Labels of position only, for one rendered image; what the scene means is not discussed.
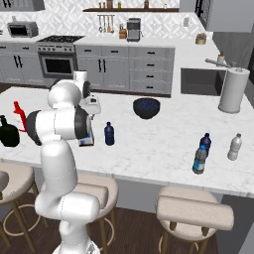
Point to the brown jar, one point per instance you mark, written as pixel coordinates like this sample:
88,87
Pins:
109,3
146,4

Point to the clear bottle with blue label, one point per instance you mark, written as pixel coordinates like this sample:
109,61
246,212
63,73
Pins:
199,161

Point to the brown knife block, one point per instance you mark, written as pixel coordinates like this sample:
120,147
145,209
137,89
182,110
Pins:
122,33

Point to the dark blue bottle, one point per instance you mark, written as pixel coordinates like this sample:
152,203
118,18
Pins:
109,134
205,141

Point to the brown wall shelf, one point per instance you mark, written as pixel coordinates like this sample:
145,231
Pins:
132,10

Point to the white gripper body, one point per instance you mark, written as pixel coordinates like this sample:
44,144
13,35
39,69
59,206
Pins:
90,108

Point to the dark sink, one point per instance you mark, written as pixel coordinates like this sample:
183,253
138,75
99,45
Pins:
198,81

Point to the small tan basket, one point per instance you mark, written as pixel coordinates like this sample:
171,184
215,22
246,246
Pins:
200,39

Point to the pale grey plastic bottle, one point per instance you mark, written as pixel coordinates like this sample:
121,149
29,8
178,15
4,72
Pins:
234,149

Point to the black round glass bottle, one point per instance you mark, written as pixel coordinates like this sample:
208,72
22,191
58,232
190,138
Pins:
8,134

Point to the red bottle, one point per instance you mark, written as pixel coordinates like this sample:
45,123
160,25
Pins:
20,115

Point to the white and blue bottle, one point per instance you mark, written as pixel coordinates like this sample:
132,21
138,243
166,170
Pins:
87,142

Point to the dark blue bowl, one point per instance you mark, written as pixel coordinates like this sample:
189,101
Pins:
146,108

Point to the grey base cupboards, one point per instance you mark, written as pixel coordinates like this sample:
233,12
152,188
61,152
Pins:
16,63
132,69

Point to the white wall socket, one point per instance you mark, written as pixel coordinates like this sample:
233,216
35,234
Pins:
186,22

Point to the beige bar stool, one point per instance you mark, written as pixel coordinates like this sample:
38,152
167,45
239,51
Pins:
191,211
15,185
105,193

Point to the grey coffee machine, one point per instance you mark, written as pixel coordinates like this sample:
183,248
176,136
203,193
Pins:
134,30

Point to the small soap bottle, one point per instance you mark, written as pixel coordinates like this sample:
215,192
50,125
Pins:
220,59

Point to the grey wall cupboard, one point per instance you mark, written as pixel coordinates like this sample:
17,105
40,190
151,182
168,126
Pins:
23,4
228,15

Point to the rail with hanging tools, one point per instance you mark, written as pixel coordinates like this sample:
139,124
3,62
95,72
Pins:
106,23

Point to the steel range with oven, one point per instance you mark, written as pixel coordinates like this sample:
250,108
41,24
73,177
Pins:
58,56

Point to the paper towel roll on holder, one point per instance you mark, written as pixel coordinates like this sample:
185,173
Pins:
233,91

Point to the grey toaster oven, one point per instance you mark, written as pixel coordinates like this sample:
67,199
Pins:
22,29

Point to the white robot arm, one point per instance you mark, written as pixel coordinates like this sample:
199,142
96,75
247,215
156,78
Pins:
54,165

